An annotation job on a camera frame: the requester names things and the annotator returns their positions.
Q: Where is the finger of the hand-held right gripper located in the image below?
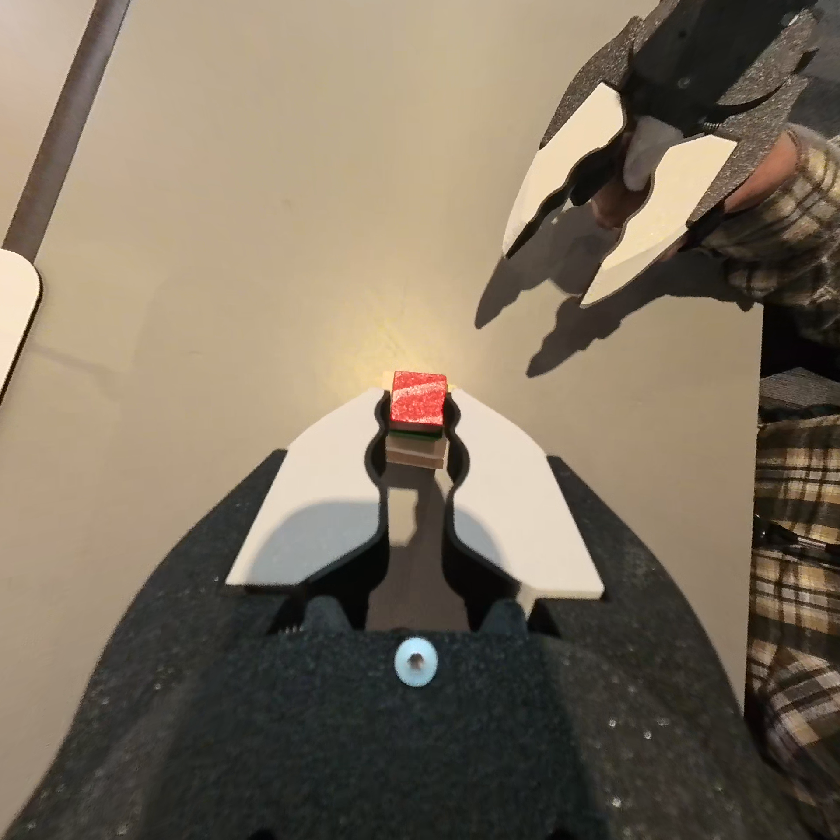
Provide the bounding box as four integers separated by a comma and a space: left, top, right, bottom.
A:
501, 83, 627, 260
579, 133, 740, 309

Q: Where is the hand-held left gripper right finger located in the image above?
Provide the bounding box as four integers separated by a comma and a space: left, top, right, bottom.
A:
445, 387, 605, 610

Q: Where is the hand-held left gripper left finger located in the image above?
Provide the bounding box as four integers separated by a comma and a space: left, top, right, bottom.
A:
225, 386, 393, 593

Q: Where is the small red wooden cube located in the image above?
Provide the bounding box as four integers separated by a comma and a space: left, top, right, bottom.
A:
390, 369, 449, 427

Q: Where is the person's right forearm plaid sleeve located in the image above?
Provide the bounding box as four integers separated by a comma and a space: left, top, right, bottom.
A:
699, 128, 840, 342

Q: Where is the person's right hand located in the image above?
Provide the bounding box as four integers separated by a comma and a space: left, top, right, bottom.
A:
589, 128, 807, 265

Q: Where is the person's plaid clothing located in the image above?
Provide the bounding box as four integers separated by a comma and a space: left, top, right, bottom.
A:
745, 407, 840, 840

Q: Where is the black table strip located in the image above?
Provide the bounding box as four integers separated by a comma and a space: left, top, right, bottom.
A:
3, 0, 132, 263

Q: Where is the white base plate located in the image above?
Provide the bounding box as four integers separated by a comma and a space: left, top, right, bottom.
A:
0, 248, 43, 401

